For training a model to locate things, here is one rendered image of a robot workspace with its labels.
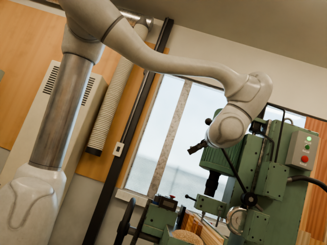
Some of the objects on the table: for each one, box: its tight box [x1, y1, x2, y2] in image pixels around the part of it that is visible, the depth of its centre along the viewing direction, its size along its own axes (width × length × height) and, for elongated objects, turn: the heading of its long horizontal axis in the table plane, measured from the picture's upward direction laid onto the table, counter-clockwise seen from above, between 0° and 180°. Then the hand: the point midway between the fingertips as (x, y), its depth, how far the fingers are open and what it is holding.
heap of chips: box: [171, 229, 204, 245], centre depth 99 cm, size 8×12×3 cm
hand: (205, 143), depth 118 cm, fingers open, 13 cm apart
